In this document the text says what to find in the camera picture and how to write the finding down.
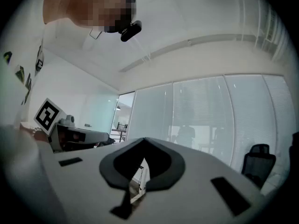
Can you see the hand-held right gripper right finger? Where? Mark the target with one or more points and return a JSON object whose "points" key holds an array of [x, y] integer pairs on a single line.
{"points": [[194, 202]]}

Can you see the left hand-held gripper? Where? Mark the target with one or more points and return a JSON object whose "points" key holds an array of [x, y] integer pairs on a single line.
{"points": [[46, 115]]}

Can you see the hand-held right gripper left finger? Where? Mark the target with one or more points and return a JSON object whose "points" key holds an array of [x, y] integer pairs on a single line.
{"points": [[81, 185]]}

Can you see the person's left forearm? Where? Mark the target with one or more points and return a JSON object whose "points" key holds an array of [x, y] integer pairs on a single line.
{"points": [[41, 137]]}

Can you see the black mesh office chair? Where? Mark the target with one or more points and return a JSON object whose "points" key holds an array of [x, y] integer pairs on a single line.
{"points": [[258, 164]]}

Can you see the white printed shirt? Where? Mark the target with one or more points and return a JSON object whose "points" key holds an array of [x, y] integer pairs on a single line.
{"points": [[16, 83]]}

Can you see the person's head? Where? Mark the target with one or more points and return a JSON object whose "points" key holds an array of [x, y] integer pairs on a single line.
{"points": [[88, 6]]}

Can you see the white vertical blinds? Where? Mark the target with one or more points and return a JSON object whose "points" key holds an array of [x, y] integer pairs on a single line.
{"points": [[273, 34]]}

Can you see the black metal frame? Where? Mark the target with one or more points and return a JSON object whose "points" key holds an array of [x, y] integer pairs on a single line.
{"points": [[120, 132]]}

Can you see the grey fisheye camera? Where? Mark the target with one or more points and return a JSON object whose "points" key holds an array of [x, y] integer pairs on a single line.
{"points": [[69, 120]]}

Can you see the black head-worn camera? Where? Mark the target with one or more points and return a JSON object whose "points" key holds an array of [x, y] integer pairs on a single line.
{"points": [[130, 30]]}

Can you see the white ceiling rail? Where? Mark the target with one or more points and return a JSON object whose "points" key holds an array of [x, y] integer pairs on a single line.
{"points": [[187, 44]]}

